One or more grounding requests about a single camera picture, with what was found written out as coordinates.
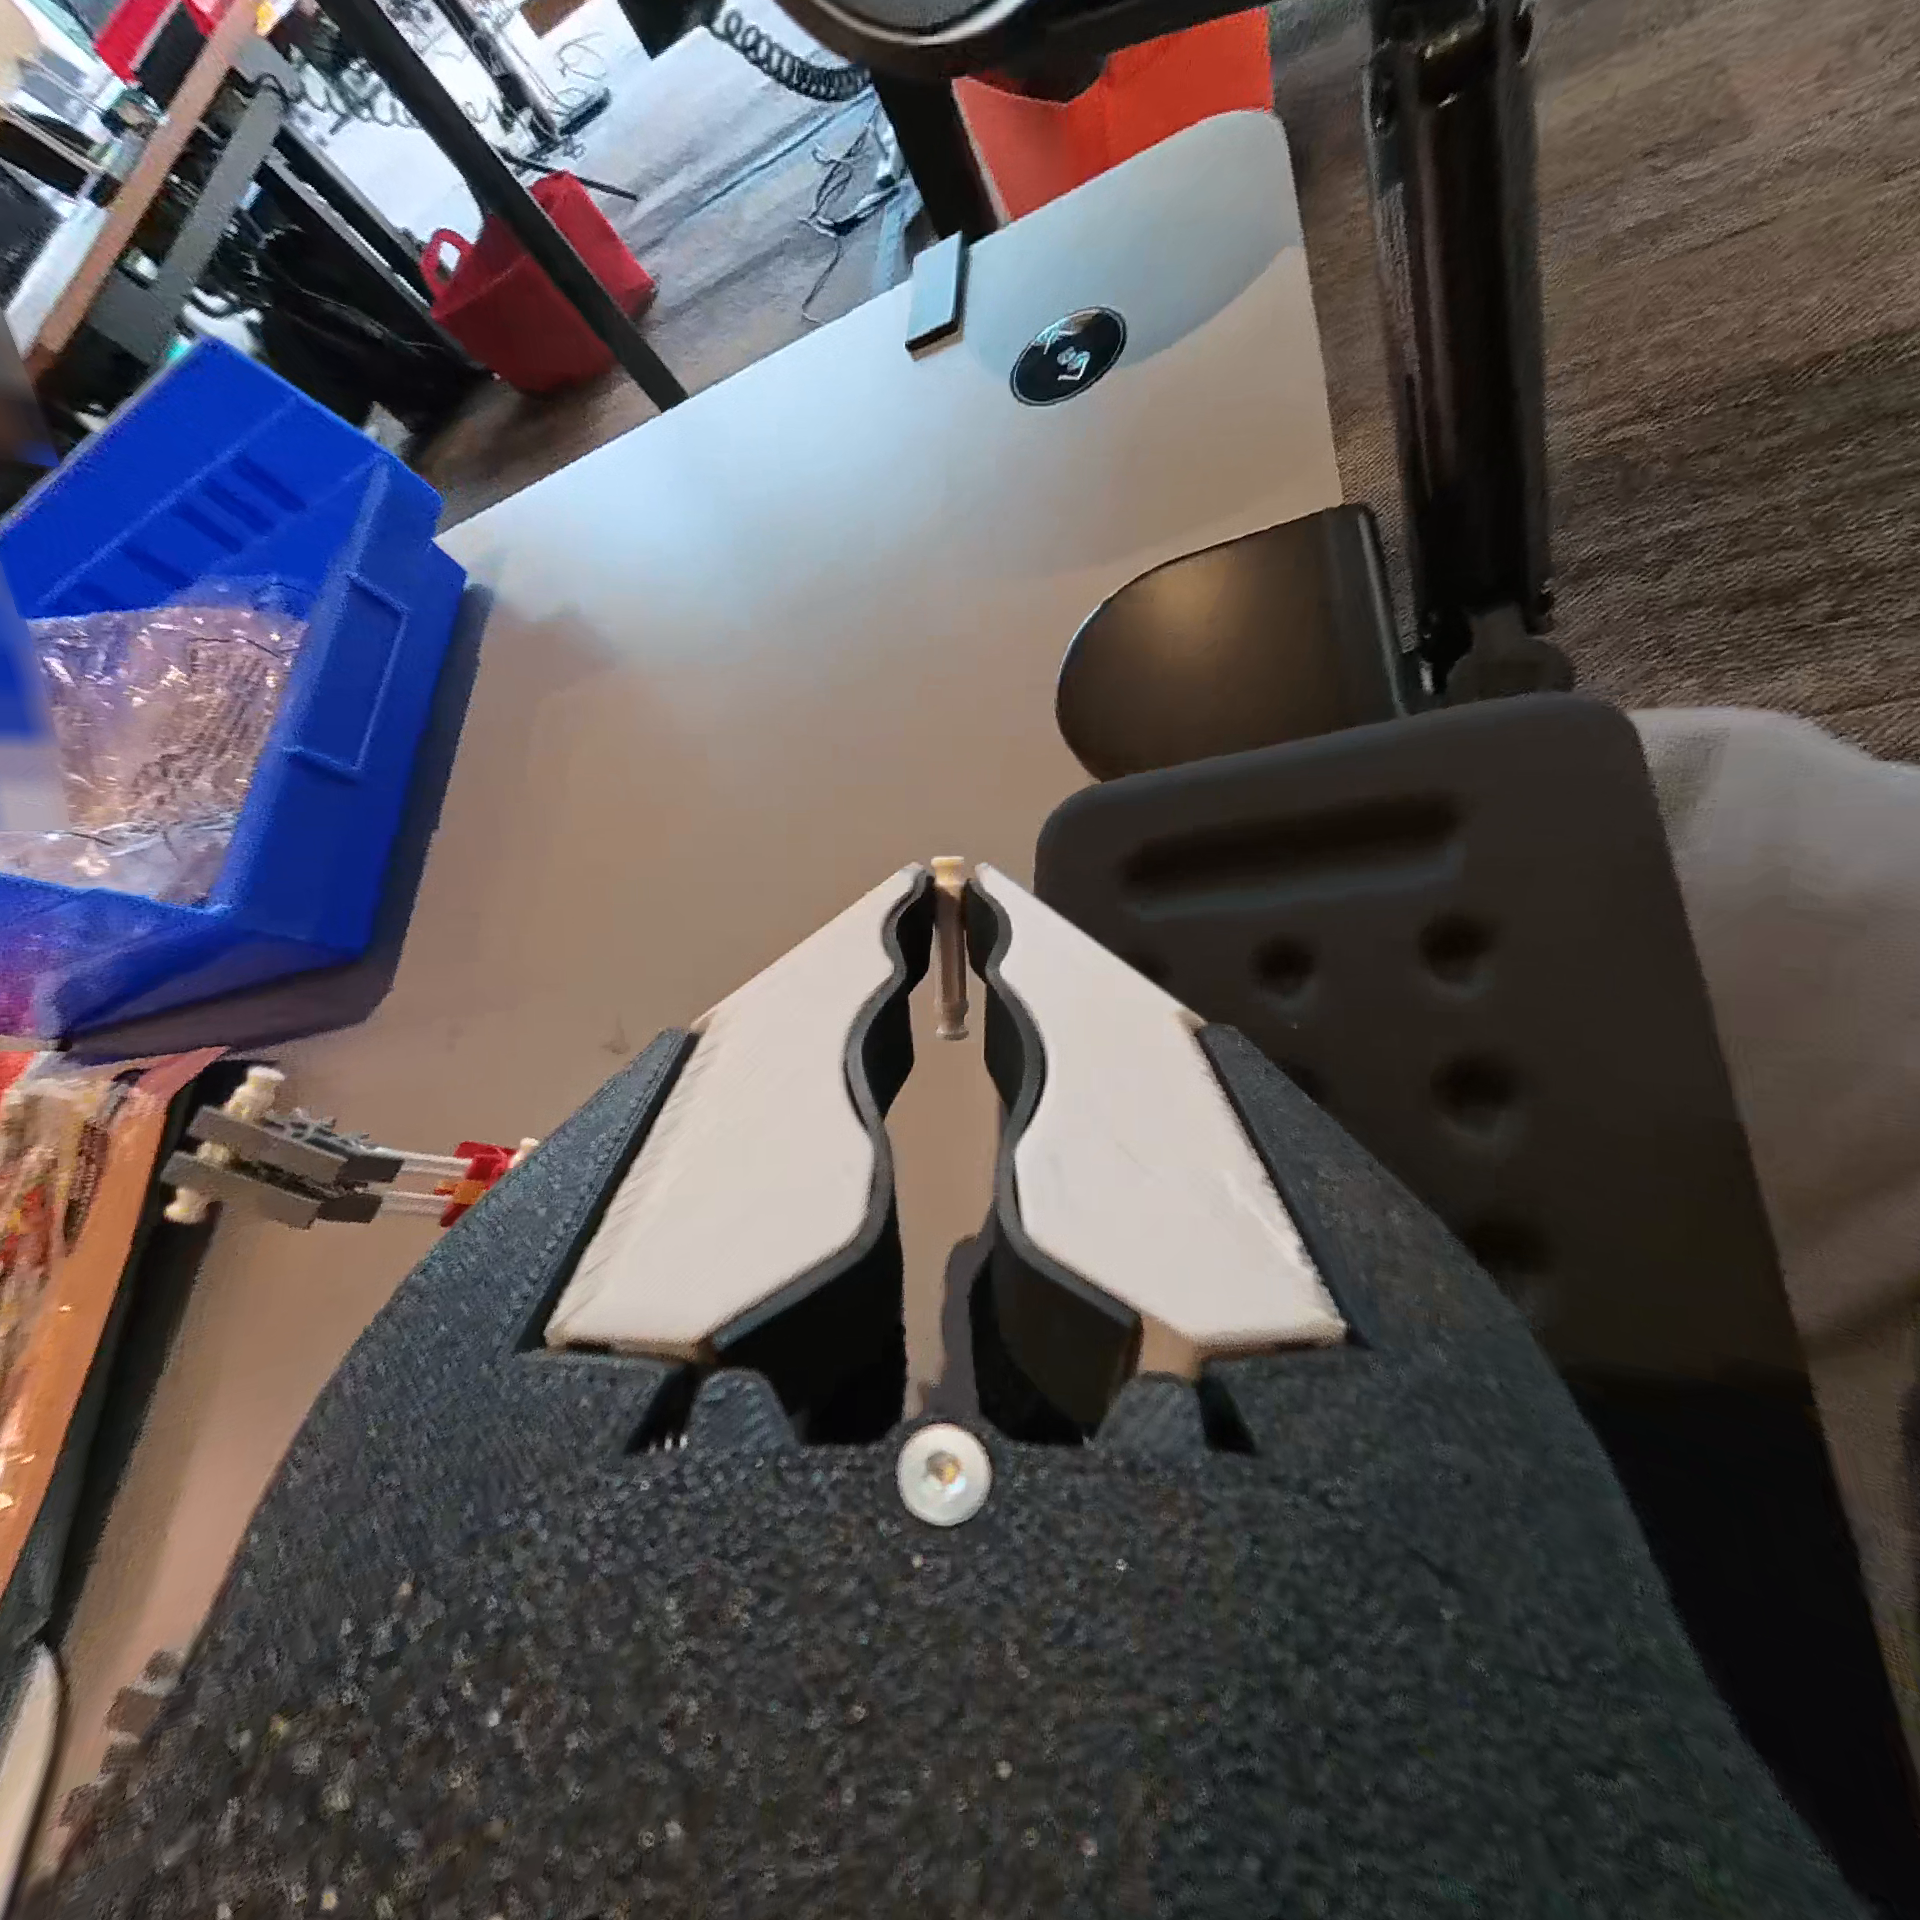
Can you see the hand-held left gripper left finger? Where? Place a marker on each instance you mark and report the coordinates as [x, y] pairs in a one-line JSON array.
[[734, 1184]]

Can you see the clear plastic bag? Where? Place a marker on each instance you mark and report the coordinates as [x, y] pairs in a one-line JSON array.
[[149, 735]]

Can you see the orange red panel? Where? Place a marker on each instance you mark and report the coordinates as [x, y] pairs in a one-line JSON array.
[[1110, 119]]

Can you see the black rectangular plate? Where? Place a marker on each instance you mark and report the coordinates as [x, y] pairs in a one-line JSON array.
[[938, 293]]

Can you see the background workbench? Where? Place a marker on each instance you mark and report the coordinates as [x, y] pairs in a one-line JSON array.
[[149, 194]]

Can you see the wooden background table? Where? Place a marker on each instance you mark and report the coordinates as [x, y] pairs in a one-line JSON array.
[[938, 150]]

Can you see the black office chair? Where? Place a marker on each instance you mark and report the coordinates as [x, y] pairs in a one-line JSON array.
[[1245, 662]]

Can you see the blue plastic bin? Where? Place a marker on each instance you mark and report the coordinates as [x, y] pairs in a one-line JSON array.
[[346, 721]]

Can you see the black metal pole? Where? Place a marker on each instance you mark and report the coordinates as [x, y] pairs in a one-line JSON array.
[[510, 210]]

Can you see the instruction sheet on white stand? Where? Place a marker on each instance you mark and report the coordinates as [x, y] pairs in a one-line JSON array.
[[24, 1757]]

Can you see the toy parts bag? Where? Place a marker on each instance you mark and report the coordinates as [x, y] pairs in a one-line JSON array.
[[77, 1275]]

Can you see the grey red yellow toy assembly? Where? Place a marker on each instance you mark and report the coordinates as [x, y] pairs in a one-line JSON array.
[[300, 1170]]

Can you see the round black table sticker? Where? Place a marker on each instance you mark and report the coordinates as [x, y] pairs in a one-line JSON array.
[[1068, 358]]

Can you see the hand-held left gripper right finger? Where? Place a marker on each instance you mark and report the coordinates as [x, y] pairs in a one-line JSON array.
[[1171, 1184]]

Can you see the person's pale trousers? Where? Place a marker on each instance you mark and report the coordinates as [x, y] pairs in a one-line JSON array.
[[1800, 1049]]

